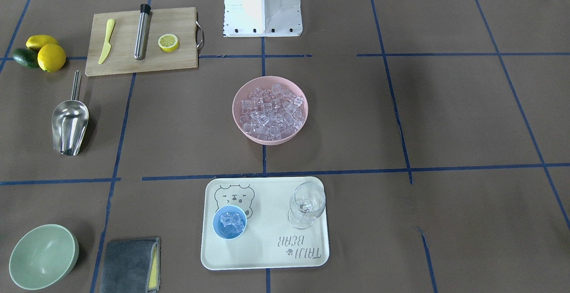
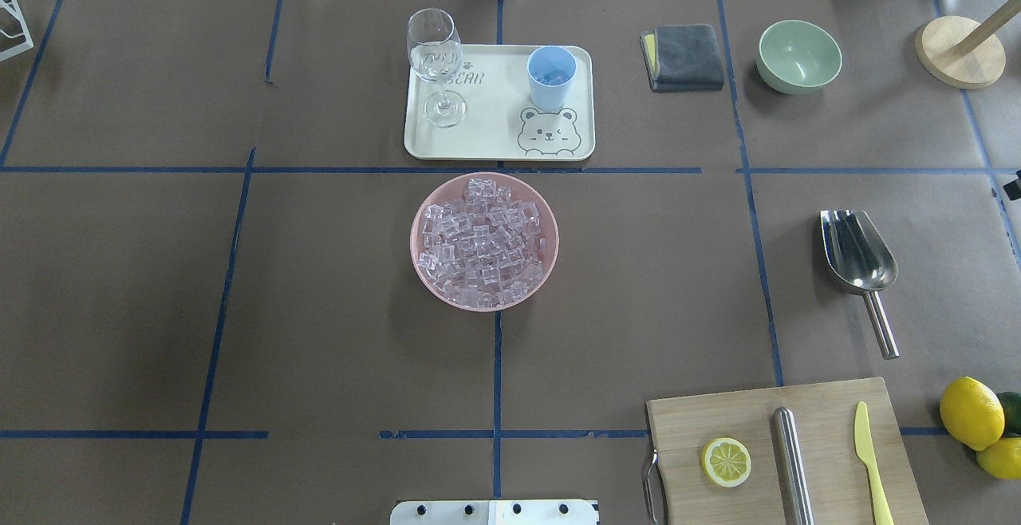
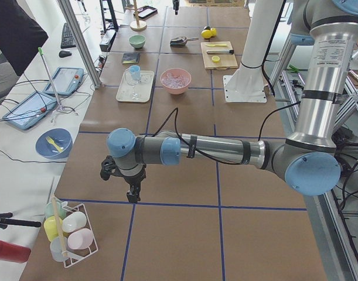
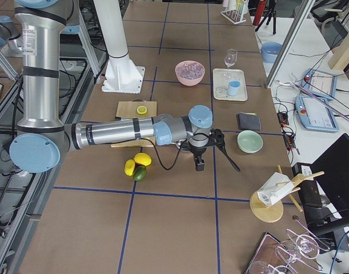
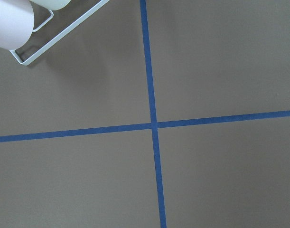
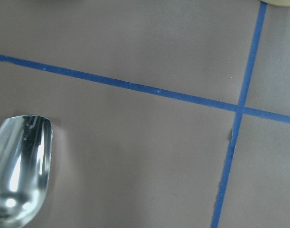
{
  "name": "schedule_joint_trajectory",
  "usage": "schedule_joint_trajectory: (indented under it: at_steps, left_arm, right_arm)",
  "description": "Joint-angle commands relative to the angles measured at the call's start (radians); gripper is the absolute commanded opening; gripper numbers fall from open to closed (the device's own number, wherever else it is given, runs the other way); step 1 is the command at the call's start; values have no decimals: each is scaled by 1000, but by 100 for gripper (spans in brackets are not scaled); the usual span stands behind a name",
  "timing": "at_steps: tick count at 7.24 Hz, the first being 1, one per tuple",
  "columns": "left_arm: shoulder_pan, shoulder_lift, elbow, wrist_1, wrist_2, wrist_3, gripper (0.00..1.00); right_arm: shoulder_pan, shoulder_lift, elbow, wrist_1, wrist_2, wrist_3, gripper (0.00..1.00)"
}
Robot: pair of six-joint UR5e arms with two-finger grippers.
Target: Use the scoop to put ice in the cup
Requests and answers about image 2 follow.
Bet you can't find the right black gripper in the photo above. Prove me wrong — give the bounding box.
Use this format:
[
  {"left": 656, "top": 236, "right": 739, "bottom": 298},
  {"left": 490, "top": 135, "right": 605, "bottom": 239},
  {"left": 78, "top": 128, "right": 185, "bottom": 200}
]
[{"left": 1003, "top": 176, "right": 1021, "bottom": 201}]

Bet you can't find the steel ice scoop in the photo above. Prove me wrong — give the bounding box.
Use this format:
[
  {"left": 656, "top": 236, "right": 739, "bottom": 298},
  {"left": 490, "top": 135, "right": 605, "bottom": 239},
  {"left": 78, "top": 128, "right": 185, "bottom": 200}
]
[{"left": 819, "top": 209, "right": 900, "bottom": 359}]

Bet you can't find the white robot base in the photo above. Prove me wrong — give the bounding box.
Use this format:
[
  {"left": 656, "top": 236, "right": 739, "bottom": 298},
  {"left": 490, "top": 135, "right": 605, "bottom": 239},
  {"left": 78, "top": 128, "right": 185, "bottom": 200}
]
[{"left": 389, "top": 499, "right": 601, "bottom": 524}]

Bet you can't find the blue plastic cup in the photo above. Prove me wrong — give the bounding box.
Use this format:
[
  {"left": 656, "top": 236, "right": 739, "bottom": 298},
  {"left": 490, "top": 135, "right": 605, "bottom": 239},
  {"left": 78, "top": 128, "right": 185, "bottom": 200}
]
[{"left": 526, "top": 45, "right": 578, "bottom": 112}]

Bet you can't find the pink bowl of ice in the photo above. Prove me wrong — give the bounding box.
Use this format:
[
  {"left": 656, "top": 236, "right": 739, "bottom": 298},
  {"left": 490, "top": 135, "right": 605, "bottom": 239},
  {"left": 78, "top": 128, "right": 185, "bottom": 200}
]
[{"left": 411, "top": 172, "right": 560, "bottom": 313}]

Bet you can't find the wooden stand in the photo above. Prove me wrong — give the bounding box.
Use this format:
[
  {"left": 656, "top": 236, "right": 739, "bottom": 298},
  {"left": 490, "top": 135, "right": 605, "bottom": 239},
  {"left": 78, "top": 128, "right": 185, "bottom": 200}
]
[{"left": 914, "top": 0, "right": 1020, "bottom": 91}]

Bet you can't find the green lime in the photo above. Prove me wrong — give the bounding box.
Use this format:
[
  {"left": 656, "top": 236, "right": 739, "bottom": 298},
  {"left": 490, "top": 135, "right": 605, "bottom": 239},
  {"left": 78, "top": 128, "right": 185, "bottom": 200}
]
[{"left": 996, "top": 391, "right": 1021, "bottom": 436}]

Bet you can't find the whole yellow lemon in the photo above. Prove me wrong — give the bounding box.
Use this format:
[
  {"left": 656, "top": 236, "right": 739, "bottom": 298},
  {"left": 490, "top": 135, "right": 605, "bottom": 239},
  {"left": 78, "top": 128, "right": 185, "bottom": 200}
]
[{"left": 940, "top": 376, "right": 1005, "bottom": 452}]

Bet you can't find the green bowl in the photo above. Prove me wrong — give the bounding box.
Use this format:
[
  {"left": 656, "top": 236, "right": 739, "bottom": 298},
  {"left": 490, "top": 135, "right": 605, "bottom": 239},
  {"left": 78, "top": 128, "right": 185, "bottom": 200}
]
[{"left": 756, "top": 20, "right": 843, "bottom": 95}]

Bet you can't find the yellow plastic knife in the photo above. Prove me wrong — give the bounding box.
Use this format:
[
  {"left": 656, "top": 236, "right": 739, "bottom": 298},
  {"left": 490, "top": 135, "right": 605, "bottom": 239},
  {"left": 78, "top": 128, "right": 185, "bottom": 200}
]
[{"left": 853, "top": 401, "right": 894, "bottom": 524}]

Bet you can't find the wooden cutting board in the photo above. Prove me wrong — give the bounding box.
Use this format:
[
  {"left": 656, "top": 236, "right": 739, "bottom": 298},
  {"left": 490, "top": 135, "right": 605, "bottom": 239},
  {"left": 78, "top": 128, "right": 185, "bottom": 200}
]
[{"left": 646, "top": 378, "right": 928, "bottom": 524}]

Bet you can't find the grey folded cloth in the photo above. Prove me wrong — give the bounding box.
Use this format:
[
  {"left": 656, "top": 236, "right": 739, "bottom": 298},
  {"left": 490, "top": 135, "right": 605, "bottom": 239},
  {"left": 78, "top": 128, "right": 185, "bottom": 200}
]
[{"left": 641, "top": 23, "right": 724, "bottom": 93}]

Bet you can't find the steel rod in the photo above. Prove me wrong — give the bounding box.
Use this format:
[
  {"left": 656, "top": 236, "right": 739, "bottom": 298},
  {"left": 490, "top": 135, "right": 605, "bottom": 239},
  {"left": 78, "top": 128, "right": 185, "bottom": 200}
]
[{"left": 772, "top": 405, "right": 814, "bottom": 524}]

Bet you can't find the lemon half slice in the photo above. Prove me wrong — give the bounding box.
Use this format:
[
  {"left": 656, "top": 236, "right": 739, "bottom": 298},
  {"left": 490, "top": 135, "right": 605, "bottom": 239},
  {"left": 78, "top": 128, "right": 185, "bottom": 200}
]
[{"left": 700, "top": 437, "right": 752, "bottom": 488}]

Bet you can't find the cream bear tray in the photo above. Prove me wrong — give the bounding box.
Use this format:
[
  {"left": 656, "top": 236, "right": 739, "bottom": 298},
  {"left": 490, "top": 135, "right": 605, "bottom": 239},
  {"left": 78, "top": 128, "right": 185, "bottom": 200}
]
[{"left": 404, "top": 44, "right": 597, "bottom": 161}]

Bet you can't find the clear wine glass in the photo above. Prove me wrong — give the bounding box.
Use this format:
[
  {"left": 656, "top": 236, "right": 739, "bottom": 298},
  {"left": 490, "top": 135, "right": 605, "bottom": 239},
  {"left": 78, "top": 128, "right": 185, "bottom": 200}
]
[{"left": 406, "top": 8, "right": 467, "bottom": 128}]

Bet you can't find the white wire cup rack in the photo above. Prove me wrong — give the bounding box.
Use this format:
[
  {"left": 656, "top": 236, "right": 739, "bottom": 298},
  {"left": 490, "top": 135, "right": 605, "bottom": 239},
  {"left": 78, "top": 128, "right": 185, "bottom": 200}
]
[{"left": 1, "top": 0, "right": 35, "bottom": 61}]

